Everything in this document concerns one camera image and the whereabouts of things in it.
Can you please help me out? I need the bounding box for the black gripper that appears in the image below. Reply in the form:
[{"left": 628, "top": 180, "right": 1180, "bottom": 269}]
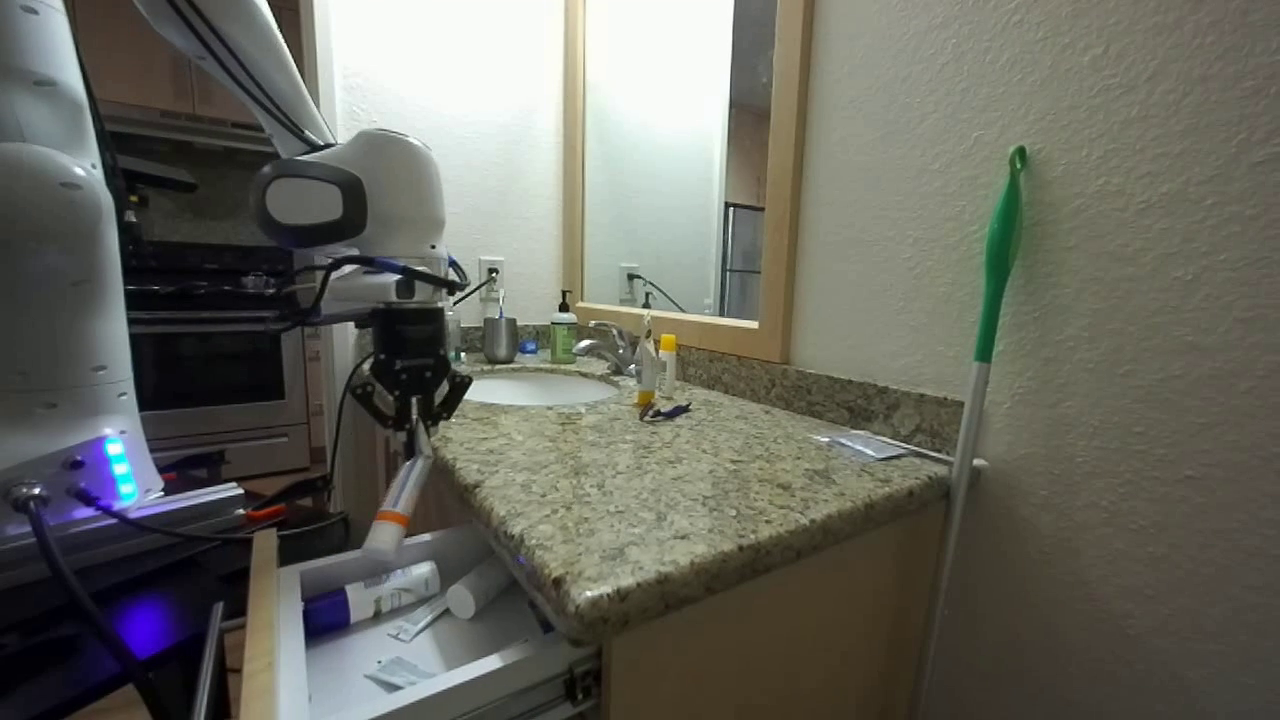
[{"left": 348, "top": 300, "right": 477, "bottom": 435}]

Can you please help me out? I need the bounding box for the white drawer wooden front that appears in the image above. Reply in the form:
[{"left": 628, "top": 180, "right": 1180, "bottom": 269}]
[{"left": 236, "top": 520, "right": 608, "bottom": 720}]

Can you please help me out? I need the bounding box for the dark hair clip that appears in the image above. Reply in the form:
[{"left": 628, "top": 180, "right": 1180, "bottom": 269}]
[{"left": 638, "top": 396, "right": 696, "bottom": 429}]

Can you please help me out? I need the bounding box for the long white paper strip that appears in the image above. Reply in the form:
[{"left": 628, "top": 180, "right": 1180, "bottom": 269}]
[{"left": 390, "top": 600, "right": 455, "bottom": 648}]

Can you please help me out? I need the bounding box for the white plastic packet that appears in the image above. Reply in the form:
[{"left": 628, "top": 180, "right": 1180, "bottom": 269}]
[{"left": 812, "top": 424, "right": 992, "bottom": 475}]

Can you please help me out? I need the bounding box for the black base cable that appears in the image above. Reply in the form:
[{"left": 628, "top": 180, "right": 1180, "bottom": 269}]
[{"left": 8, "top": 483, "right": 186, "bottom": 720}]

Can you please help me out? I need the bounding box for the wood framed mirror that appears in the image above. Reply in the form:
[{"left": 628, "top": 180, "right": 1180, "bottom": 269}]
[{"left": 557, "top": 0, "right": 822, "bottom": 363}]

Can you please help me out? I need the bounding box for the long aluminium mounting rail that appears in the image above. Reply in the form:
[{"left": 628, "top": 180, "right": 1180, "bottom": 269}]
[{"left": 0, "top": 475, "right": 254, "bottom": 570}]

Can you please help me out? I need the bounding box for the orange black clamp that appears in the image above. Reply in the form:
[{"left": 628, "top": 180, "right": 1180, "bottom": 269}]
[{"left": 236, "top": 496, "right": 296, "bottom": 530}]

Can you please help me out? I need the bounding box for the white tube blue cap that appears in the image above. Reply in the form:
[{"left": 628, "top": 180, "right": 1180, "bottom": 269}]
[{"left": 302, "top": 557, "right": 444, "bottom": 645}]

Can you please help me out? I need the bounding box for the small white cylinder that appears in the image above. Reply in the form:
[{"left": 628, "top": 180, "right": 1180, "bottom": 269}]
[{"left": 439, "top": 557, "right": 521, "bottom": 624}]

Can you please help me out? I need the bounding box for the small white bottle yellow cap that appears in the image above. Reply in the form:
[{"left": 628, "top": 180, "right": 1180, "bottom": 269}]
[{"left": 652, "top": 333, "right": 685, "bottom": 404}]

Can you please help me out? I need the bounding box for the green handled mop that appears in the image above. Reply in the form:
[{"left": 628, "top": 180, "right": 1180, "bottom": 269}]
[{"left": 909, "top": 138, "right": 1037, "bottom": 720}]

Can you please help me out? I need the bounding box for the grey metal cup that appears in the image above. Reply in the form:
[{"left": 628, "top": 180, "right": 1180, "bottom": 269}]
[{"left": 482, "top": 313, "right": 521, "bottom": 368}]

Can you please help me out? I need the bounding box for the green soap pump bottle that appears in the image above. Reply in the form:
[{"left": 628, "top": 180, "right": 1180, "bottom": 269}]
[{"left": 550, "top": 287, "right": 586, "bottom": 368}]

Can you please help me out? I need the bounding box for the chrome faucet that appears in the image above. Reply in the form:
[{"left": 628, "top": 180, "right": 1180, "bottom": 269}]
[{"left": 573, "top": 323, "right": 650, "bottom": 381}]

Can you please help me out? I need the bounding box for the white orange thinkbaby tube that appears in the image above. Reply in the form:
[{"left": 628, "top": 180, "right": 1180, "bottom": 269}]
[{"left": 361, "top": 419, "right": 438, "bottom": 565}]

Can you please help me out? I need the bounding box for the wooden vanity cabinet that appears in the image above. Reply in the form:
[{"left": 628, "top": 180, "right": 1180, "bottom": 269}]
[{"left": 331, "top": 385, "right": 954, "bottom": 720}]

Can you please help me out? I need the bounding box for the small white paper packet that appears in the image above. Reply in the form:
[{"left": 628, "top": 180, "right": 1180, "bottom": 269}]
[{"left": 361, "top": 648, "right": 428, "bottom": 696}]

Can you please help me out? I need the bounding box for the steel oven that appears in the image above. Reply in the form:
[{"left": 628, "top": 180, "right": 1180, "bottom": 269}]
[{"left": 117, "top": 234, "right": 325, "bottom": 483}]

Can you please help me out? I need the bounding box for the white sink basin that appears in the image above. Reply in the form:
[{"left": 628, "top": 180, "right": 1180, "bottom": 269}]
[{"left": 455, "top": 368, "right": 626, "bottom": 413}]

